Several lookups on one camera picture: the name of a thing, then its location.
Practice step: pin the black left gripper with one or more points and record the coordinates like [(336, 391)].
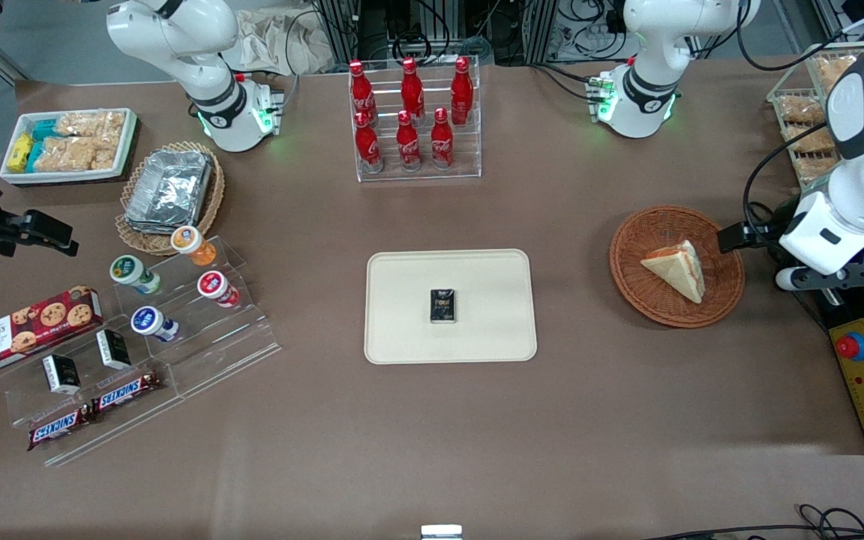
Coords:
[(763, 233)]

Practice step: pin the green lid yogurt cup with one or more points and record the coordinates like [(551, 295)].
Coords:
[(130, 271)]

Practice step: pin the small black white box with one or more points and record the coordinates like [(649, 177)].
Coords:
[(62, 374), (114, 349)]

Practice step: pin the small black card box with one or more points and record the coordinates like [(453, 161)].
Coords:
[(443, 306)]

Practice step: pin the beige plastic tray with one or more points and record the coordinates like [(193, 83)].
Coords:
[(402, 315)]

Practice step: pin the light tan wicker basket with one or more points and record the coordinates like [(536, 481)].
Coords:
[(212, 202)]

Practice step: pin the black electric griddle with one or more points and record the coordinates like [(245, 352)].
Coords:
[(852, 307)]

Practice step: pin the clear acrylic stepped stand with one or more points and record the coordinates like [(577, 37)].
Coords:
[(237, 337)]

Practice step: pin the beige paper bag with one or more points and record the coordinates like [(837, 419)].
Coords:
[(267, 45)]

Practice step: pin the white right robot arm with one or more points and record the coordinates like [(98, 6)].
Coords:
[(177, 37)]

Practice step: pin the bagged fried snack pack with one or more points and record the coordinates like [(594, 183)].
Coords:
[(811, 139), (801, 110), (814, 169), (831, 71)]

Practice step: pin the blue lid yogurt cup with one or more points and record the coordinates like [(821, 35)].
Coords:
[(150, 322)]

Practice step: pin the triangular sandwich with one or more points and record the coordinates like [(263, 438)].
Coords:
[(683, 274)]

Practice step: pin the red Walkers cookie box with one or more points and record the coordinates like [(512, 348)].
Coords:
[(27, 330)]

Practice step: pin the clear acrylic bottle rack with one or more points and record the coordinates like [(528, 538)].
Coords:
[(469, 154)]

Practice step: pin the red lid yogurt cup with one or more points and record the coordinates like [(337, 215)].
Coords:
[(214, 286)]

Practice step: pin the white device edge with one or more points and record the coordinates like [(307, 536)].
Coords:
[(441, 532)]

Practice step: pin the clear rice crisp pack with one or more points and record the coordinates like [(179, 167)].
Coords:
[(76, 154), (91, 124)]

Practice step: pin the stack of foil trays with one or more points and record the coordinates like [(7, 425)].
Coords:
[(169, 191)]

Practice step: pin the teal snack pack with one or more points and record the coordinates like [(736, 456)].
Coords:
[(34, 156), (44, 130)]

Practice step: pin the white rectangular snack tray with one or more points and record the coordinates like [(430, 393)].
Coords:
[(72, 175)]

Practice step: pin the red cola bottle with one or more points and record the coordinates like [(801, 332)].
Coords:
[(412, 91), (408, 148), (442, 144), (369, 148), (361, 91), (462, 91)]

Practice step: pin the Snickers chocolate bar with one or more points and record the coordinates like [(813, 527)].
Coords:
[(126, 392), (61, 427)]

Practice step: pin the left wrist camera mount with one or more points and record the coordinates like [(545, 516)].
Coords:
[(829, 277)]

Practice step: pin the round brown wicker basket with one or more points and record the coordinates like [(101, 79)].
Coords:
[(664, 309)]

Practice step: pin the orange lid yogurt cup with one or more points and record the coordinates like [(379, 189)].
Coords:
[(190, 243)]

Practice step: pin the yellow snack pack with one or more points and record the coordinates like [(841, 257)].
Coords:
[(19, 151)]

